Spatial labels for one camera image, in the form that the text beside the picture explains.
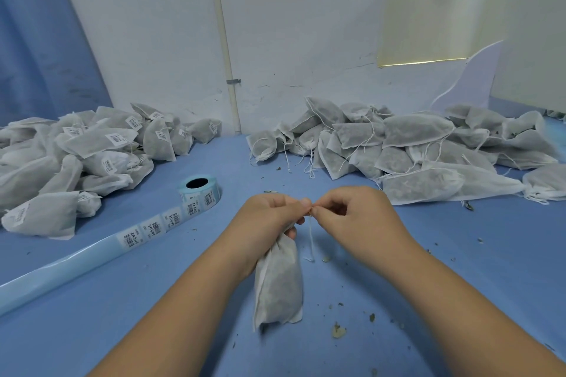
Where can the grey pipe clamp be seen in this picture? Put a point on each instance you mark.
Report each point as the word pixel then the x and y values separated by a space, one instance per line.
pixel 233 82

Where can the blue label roll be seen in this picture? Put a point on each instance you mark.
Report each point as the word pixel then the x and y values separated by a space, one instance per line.
pixel 199 194

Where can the dried herb crumb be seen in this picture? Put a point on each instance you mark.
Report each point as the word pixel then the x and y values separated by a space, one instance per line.
pixel 338 330

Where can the white wall pipe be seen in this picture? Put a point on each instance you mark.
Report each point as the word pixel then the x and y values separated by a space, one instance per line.
pixel 224 28

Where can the white mesh herb bag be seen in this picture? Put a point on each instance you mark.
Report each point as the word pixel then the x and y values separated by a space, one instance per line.
pixel 279 288

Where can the person's left forearm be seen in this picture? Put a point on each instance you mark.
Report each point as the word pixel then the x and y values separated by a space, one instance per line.
pixel 168 328

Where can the person's right hand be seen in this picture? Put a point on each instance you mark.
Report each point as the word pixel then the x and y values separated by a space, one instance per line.
pixel 367 222

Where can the pile of unlabelled herb bags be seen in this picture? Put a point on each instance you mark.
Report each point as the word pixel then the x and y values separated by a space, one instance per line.
pixel 407 147

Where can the person's right forearm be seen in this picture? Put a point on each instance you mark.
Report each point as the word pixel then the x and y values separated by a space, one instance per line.
pixel 486 319

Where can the person's left hand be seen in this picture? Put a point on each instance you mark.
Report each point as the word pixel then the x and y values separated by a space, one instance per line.
pixel 256 231

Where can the white curved board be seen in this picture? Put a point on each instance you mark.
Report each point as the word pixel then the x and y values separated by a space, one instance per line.
pixel 469 81

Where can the blue curtain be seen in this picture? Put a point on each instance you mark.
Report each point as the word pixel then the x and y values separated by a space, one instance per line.
pixel 44 32

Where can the pile of labelled herb bags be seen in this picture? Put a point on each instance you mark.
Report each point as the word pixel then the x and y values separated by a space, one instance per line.
pixel 84 165

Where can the large beige panel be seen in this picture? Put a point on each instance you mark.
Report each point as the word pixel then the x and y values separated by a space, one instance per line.
pixel 531 28

